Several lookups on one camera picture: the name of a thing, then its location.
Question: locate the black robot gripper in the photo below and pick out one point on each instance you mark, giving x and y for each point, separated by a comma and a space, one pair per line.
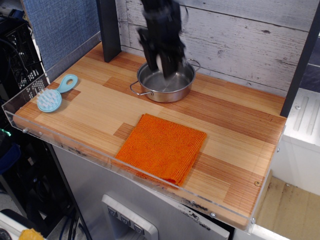
162, 36

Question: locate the white plush egg black band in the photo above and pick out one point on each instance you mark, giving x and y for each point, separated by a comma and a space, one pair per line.
159, 63

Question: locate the small stainless steel pot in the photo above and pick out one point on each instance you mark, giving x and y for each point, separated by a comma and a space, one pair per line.
153, 84

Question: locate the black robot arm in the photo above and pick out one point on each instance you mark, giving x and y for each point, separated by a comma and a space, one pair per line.
153, 4

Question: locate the orange folded towel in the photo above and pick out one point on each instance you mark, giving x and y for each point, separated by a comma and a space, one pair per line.
162, 148

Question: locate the blue fabric divider panel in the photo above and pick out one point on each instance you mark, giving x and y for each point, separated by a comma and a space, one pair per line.
61, 26

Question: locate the light blue scalp brush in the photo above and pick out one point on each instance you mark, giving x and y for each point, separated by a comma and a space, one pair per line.
49, 100

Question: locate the black perforated crate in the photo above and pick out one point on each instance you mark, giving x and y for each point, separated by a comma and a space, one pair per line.
20, 65

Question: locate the silver cabinet with dispenser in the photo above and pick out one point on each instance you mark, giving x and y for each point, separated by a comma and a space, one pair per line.
89, 182

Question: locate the white ribbed side unit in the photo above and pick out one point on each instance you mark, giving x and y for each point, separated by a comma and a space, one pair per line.
296, 160

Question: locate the clear acrylic table guard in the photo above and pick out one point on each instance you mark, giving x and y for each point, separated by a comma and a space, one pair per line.
243, 127

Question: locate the dark grey left post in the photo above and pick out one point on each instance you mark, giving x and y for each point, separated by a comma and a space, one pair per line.
109, 29

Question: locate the dark grey post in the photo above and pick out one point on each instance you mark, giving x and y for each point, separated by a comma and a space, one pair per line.
109, 29
302, 64

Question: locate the dark grey right post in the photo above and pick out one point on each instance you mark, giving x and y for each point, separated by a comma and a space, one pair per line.
302, 64

